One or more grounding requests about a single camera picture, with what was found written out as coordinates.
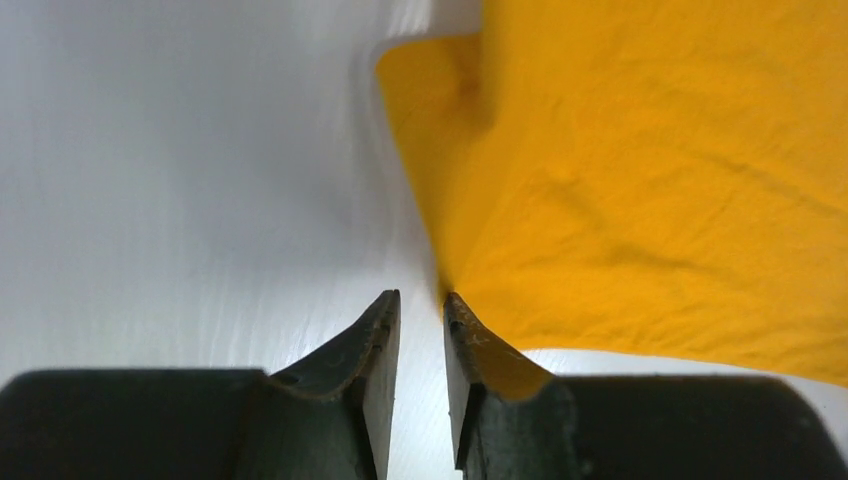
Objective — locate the yellow t shirt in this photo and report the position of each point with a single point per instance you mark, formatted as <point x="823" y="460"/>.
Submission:
<point x="647" y="177"/>

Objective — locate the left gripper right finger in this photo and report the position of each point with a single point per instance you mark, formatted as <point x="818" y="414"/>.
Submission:
<point x="513" y="419"/>

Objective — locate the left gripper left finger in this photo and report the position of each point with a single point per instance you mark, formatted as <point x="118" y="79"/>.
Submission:
<point x="326" y="416"/>

